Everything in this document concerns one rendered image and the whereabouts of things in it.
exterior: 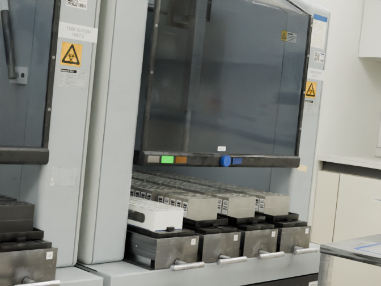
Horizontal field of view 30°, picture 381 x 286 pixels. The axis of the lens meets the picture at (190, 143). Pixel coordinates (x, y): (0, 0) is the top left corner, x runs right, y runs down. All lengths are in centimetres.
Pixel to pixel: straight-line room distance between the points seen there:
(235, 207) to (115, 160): 43
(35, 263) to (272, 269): 76
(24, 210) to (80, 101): 26
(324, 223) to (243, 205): 226
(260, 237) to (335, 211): 227
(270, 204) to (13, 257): 86
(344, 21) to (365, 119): 65
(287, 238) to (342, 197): 213
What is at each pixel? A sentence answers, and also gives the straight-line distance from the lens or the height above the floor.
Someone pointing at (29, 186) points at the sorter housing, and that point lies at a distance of 154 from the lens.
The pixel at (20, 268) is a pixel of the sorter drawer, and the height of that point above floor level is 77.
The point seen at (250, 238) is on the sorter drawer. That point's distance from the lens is 185.
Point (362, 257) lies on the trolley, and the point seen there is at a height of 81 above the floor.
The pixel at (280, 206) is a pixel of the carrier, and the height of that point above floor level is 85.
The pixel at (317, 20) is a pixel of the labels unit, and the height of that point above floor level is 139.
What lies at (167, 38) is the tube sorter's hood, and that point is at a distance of 167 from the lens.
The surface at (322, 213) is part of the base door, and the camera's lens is 417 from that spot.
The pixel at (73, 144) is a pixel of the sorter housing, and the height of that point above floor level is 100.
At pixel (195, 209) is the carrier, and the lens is 179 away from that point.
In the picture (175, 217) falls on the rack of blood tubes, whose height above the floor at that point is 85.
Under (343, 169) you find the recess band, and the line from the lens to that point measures 414.
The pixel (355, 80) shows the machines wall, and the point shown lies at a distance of 442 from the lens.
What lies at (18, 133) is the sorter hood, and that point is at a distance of 144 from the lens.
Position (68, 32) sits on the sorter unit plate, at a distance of 151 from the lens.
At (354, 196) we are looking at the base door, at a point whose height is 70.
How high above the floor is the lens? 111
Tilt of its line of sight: 3 degrees down
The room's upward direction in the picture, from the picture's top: 6 degrees clockwise
